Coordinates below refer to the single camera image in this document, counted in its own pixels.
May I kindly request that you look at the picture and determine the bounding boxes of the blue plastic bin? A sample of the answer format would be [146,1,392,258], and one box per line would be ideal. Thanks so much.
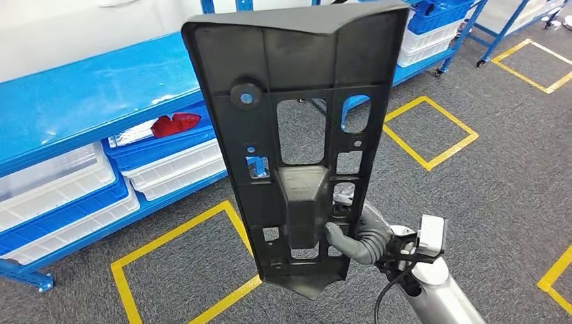
[407,0,476,36]

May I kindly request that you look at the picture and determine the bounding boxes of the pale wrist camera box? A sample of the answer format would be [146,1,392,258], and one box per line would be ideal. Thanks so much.
[416,214,448,258]

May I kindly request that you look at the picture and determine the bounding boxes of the black plastic panel part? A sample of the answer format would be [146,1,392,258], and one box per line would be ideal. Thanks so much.
[181,2,409,301]

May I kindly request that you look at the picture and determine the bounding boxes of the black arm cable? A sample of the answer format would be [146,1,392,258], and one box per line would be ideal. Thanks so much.
[373,259,419,324]

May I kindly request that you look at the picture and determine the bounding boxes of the white plastic bin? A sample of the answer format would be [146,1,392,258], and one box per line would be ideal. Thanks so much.
[397,42,453,69]
[399,18,465,58]

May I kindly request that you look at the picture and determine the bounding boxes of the red crumpled item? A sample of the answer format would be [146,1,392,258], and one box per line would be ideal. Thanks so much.
[150,112,202,139]

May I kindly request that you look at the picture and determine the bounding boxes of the white car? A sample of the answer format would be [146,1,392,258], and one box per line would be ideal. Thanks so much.
[0,0,322,84]

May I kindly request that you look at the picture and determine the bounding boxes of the yellow floor tape square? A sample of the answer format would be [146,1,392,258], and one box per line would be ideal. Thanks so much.
[110,200,263,324]
[382,95,480,173]

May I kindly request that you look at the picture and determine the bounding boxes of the blue metal shelf rack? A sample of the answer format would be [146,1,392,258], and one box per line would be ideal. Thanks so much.
[0,0,372,294]

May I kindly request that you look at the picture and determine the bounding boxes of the clear plastic bag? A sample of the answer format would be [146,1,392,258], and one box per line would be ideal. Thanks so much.
[108,119,157,149]

